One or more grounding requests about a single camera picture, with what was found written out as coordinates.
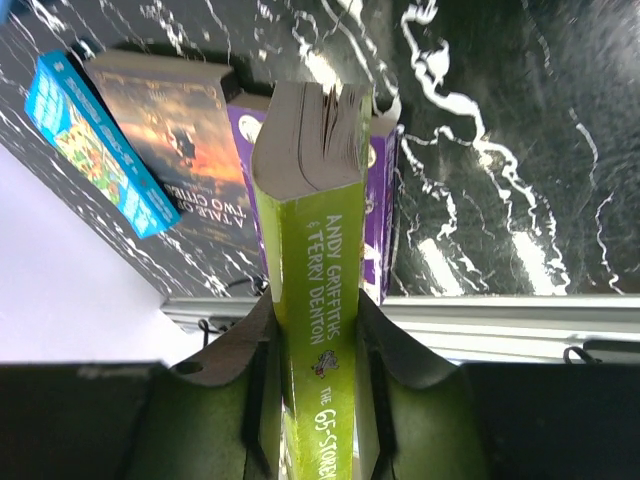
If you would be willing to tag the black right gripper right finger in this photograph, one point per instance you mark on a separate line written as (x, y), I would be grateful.
(420, 416)

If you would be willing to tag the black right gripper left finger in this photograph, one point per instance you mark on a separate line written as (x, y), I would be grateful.
(214, 415)

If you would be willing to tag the lime green treehouse book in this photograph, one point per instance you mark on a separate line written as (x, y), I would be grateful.
(308, 172)

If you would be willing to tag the light blue 26-storey book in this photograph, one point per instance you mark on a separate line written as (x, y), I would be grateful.
(68, 115)

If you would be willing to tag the dark tale of two cities book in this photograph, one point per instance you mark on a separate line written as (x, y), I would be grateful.
(173, 112)

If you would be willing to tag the purple treehouse book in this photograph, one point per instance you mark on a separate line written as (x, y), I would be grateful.
(246, 114)

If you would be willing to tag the aluminium mounting rail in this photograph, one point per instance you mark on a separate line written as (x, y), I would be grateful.
(534, 329)

